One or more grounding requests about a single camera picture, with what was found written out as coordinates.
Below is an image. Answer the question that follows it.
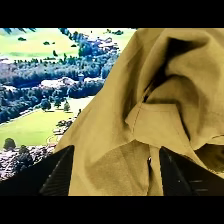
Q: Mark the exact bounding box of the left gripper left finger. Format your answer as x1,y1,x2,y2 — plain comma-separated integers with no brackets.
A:
0,144,76,197

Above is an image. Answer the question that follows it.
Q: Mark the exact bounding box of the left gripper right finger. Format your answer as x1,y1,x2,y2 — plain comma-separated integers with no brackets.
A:
158,146,224,197

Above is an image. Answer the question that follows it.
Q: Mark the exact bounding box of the olive shirt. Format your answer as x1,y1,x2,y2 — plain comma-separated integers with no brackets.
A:
54,27,224,197

